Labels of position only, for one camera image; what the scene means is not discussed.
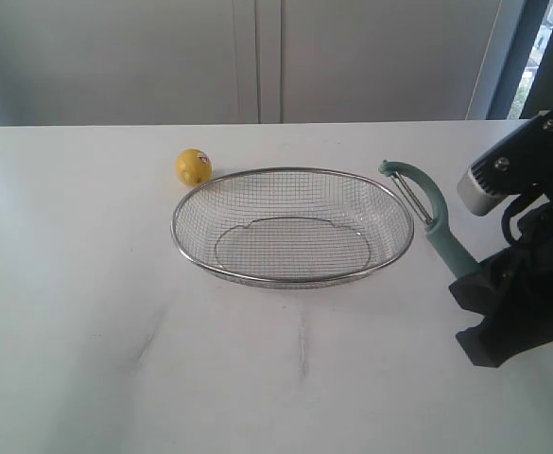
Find window with dark frame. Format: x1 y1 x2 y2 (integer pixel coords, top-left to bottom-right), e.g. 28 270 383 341
486 1 553 120

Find oval metal mesh basket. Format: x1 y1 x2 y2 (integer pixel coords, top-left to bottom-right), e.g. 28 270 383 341
171 166 414 289

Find yellow lemon with sticker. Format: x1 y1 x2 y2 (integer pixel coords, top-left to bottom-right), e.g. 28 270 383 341
175 148 213 186

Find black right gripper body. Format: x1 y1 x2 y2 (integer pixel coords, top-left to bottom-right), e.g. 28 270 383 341
517 202 553 330

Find teal handled peeler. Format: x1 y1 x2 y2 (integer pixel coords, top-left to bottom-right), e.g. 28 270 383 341
379 161 480 279

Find white cabinet doors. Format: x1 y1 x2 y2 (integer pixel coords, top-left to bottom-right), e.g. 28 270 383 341
0 1 521 126

